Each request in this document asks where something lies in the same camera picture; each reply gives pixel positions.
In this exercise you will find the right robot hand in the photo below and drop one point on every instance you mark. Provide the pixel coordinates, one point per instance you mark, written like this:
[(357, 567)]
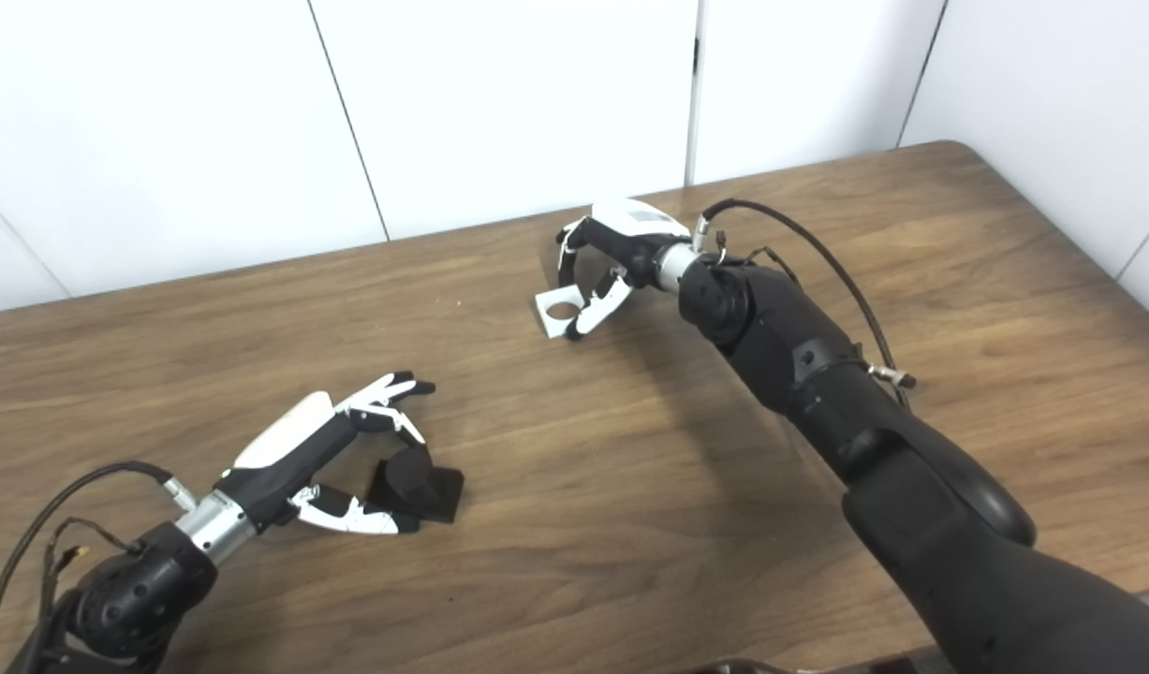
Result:
[(635, 225)]

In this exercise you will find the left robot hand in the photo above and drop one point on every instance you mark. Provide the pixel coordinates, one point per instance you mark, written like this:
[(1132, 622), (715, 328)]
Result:
[(284, 440)]

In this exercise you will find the white square piece with hole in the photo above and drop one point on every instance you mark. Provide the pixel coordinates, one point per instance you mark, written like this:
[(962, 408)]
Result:
[(548, 305)]

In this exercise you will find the black peg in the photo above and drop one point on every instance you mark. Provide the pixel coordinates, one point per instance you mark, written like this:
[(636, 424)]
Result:
[(434, 491)]

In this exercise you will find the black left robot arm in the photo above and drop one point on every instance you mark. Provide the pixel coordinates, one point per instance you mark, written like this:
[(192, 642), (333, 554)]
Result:
[(134, 590)]

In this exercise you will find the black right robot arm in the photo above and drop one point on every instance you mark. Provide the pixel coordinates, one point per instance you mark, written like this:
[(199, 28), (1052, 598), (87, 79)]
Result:
[(817, 374)]

